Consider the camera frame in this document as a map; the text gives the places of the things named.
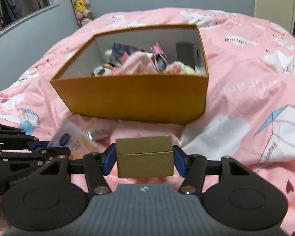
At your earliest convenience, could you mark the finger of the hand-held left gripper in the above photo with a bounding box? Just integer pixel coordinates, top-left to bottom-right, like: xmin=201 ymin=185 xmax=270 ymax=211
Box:
xmin=0 ymin=122 xmax=50 ymax=151
xmin=0 ymin=147 xmax=72 ymax=171

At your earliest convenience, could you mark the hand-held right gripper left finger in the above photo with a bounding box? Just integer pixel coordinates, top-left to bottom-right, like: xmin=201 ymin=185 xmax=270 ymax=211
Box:
xmin=41 ymin=144 xmax=117 ymax=195

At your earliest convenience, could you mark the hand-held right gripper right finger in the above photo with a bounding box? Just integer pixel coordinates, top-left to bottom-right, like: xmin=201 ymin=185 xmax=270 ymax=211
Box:
xmin=172 ymin=145 xmax=251 ymax=194

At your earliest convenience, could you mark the white hand cream tube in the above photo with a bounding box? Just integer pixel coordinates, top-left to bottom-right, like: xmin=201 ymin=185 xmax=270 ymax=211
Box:
xmin=48 ymin=120 xmax=107 ymax=160

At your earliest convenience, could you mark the gold box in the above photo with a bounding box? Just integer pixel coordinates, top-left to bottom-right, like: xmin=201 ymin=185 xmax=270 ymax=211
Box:
xmin=115 ymin=135 xmax=174 ymax=179

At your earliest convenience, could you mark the orange cardboard box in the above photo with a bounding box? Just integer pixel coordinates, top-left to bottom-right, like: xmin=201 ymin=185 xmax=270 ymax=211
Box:
xmin=50 ymin=23 xmax=209 ymax=125

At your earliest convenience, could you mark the crochet flower bouquet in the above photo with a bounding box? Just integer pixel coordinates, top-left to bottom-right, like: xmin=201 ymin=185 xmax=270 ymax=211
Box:
xmin=162 ymin=61 xmax=196 ymax=75

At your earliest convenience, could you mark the pink mini backpack pouch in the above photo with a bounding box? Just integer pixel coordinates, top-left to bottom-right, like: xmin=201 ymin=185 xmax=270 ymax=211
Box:
xmin=112 ymin=52 xmax=160 ymax=75

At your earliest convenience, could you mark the pink card holder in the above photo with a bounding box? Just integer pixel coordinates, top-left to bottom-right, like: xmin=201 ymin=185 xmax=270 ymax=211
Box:
xmin=150 ymin=43 xmax=168 ymax=74

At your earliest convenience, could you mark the grey box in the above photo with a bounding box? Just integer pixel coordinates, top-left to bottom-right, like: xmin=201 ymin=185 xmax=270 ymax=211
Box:
xmin=176 ymin=42 xmax=195 ymax=65

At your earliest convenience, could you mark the small silver cosmetic tube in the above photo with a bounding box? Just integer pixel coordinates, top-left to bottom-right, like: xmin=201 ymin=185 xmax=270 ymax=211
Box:
xmin=86 ymin=128 xmax=109 ymax=141

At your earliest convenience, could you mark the pink printed bedspread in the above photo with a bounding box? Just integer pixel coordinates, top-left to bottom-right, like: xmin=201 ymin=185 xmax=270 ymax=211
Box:
xmin=0 ymin=7 xmax=295 ymax=236

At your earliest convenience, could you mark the window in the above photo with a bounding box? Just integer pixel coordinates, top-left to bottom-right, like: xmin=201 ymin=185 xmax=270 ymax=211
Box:
xmin=0 ymin=0 xmax=61 ymax=45

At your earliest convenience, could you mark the clear tube of plush toys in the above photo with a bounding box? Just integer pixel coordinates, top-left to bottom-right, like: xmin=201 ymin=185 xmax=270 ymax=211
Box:
xmin=64 ymin=0 xmax=95 ymax=27

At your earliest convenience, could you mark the cream door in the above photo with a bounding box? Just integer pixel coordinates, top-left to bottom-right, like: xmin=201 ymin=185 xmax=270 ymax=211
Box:
xmin=254 ymin=0 xmax=295 ymax=33

